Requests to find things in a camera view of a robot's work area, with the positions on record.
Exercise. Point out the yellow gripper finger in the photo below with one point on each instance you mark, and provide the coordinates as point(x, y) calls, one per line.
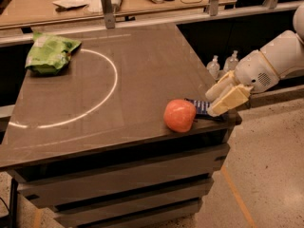
point(226, 81)
point(223, 99)

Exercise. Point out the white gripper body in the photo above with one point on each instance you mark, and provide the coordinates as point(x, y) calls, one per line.
point(254, 71)

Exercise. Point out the blue rxbar blueberry bar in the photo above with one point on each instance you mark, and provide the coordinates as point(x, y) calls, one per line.
point(201, 110)

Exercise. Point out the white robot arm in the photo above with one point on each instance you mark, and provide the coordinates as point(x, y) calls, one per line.
point(285, 53)

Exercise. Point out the red apple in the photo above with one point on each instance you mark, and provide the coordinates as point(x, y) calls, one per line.
point(179, 115)

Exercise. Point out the clear sanitizer bottle right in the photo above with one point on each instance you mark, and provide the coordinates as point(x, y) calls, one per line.
point(231, 62)

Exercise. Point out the clear sanitizer bottle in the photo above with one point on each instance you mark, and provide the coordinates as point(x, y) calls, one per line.
point(231, 62)
point(213, 67)

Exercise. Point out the clear sanitizer bottle left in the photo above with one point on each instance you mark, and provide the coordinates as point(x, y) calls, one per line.
point(213, 67)

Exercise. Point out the grey drawer cabinet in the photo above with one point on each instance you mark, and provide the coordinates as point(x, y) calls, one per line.
point(128, 187)

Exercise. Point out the white paper sheets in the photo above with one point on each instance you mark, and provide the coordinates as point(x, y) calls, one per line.
point(79, 1)

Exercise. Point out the green chip bag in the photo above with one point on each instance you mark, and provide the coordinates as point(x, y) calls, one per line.
point(49, 53)

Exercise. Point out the wooden background desk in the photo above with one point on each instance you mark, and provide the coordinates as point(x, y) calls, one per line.
point(34, 13)

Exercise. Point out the metal bracket post left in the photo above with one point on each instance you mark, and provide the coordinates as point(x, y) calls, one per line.
point(109, 18)

